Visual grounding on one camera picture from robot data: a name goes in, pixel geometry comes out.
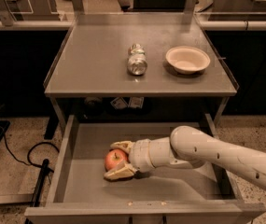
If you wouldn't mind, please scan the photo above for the white label card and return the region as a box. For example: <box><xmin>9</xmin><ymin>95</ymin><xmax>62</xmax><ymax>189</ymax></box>
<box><xmin>129</xmin><ymin>97</ymin><xmax>144</xmax><ymax>108</ymax></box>
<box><xmin>110</xmin><ymin>97</ymin><xmax>128</xmax><ymax>110</ymax></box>

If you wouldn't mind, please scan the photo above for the black bar on floor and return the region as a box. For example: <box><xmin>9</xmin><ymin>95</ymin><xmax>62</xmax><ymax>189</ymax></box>
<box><xmin>24</xmin><ymin>158</ymin><xmax>50</xmax><ymax>224</ymax></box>

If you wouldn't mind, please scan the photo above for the silver crushed soda can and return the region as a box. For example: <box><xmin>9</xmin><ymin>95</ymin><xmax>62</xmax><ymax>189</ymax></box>
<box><xmin>127</xmin><ymin>44</ymin><xmax>147</xmax><ymax>76</ymax></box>

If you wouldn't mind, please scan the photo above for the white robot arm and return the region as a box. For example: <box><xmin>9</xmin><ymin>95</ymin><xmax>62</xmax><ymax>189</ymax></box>
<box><xmin>104</xmin><ymin>126</ymin><xmax>266</xmax><ymax>190</ymax></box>

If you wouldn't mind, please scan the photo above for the red apple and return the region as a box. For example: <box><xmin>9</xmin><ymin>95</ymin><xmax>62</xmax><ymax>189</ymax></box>
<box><xmin>105</xmin><ymin>149</ymin><xmax>128</xmax><ymax>171</ymax></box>

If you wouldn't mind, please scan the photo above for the white paper bowl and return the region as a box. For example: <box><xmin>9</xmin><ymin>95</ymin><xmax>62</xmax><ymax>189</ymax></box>
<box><xmin>165</xmin><ymin>46</ymin><xmax>211</xmax><ymax>75</ymax></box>

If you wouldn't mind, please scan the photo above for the white horizontal rail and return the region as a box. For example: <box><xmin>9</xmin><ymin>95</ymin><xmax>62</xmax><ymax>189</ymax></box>
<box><xmin>0</xmin><ymin>21</ymin><xmax>72</xmax><ymax>31</ymax></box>

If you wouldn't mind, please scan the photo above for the black floor cable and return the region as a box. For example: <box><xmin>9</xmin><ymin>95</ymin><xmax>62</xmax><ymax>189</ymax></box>
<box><xmin>0</xmin><ymin>123</ymin><xmax>61</xmax><ymax>175</ymax></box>

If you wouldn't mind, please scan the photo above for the white label card left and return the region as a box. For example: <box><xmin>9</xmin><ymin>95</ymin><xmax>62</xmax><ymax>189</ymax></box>
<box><xmin>110</xmin><ymin>97</ymin><xmax>128</xmax><ymax>110</ymax></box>

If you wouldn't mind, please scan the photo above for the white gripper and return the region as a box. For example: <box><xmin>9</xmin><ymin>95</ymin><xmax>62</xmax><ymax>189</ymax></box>
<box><xmin>104</xmin><ymin>139</ymin><xmax>154</xmax><ymax>181</ymax></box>

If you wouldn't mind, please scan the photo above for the dark round object under counter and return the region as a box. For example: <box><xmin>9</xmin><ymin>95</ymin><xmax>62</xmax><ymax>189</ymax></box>
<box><xmin>84</xmin><ymin>97</ymin><xmax>103</xmax><ymax>113</ymax></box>

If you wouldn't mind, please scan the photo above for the grey counter cabinet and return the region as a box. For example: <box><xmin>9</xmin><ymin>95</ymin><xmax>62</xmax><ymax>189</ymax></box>
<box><xmin>45</xmin><ymin>13</ymin><xmax>237</xmax><ymax>127</ymax></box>

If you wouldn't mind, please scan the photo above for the white label card right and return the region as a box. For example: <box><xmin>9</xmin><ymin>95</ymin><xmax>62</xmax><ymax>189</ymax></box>
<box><xmin>129</xmin><ymin>97</ymin><xmax>144</xmax><ymax>108</ymax></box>

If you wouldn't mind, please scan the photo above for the grey open drawer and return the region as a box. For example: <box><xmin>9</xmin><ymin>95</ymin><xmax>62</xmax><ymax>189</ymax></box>
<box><xmin>25</xmin><ymin>116</ymin><xmax>265</xmax><ymax>224</ymax></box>

